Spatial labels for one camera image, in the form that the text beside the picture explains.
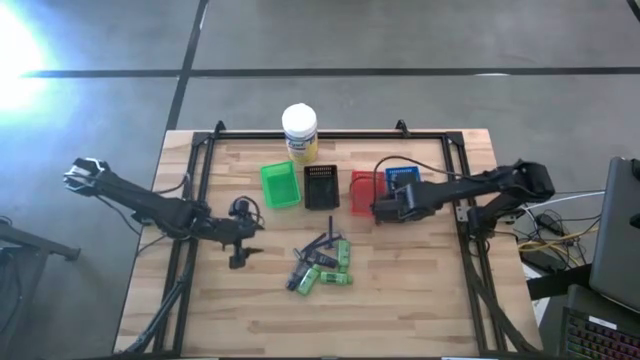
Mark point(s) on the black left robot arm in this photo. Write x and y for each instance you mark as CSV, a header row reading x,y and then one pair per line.
x,y
150,205

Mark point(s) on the backlit black keyboard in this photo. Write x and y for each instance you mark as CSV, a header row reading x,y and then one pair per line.
x,y
600,340

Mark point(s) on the dark blue tube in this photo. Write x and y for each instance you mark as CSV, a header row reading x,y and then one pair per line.
x,y
296,276
322,259

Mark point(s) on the green plastic basket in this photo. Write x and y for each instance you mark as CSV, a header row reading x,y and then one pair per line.
x,y
280,185

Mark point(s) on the blue plastic basket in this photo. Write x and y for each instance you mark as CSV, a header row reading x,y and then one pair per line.
x,y
400,175

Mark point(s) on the black metal stand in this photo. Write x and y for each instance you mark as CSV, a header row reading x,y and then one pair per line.
x,y
35,243

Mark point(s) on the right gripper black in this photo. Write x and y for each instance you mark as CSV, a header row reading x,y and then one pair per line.
x,y
400,205

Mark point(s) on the grey laptop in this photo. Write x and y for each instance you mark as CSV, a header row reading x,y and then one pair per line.
x,y
617,230

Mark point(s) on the black metal table frame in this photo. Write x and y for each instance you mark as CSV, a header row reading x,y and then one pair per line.
x,y
325,135

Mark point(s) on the green travel bottle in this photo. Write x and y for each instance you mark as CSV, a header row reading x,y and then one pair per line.
x,y
336,278
343,252
308,281

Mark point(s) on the black power brick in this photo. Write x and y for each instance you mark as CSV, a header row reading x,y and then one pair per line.
x,y
537,259

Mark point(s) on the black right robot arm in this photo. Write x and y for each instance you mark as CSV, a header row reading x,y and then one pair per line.
x,y
480,182

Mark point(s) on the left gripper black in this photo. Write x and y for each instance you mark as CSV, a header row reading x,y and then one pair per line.
x,y
227,230

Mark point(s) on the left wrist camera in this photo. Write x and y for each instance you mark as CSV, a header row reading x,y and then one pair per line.
x,y
242,206

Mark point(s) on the black plastic basket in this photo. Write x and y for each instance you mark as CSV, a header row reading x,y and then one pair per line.
x,y
321,187

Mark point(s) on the red plastic basket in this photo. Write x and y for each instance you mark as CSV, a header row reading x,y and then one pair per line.
x,y
362,200

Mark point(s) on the small black power adapter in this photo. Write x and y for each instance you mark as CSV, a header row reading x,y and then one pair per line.
x,y
550,223

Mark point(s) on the yellow disinfecting wipes canister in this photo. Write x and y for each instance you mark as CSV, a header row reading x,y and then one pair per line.
x,y
299,130

